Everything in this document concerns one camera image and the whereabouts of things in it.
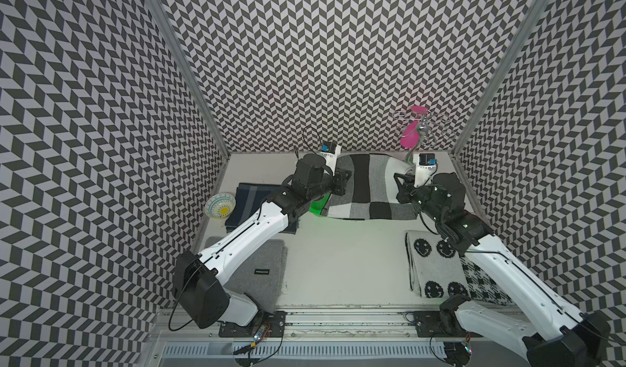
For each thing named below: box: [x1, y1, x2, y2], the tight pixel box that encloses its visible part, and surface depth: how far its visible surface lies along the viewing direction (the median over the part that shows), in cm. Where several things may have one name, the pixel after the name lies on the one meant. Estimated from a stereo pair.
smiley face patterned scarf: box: [405, 230, 515, 306], surface depth 80 cm
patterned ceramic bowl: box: [203, 192, 237, 220], surface depth 98 cm
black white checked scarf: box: [321, 153, 418, 222], surface depth 78 cm
